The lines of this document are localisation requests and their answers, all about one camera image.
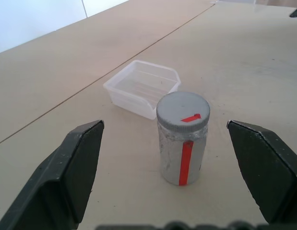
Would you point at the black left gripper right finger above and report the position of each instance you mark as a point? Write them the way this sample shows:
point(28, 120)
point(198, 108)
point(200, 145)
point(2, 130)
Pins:
point(268, 172)

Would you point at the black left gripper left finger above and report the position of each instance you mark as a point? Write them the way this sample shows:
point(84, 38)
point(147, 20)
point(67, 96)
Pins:
point(54, 177)

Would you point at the grey jar with red stripe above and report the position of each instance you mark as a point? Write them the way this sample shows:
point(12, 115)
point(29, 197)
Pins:
point(178, 158)

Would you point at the grey plastic jar lid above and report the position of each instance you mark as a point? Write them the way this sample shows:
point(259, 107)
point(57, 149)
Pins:
point(183, 110)

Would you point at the clear plastic square container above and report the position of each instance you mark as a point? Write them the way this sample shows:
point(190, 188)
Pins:
point(141, 89)

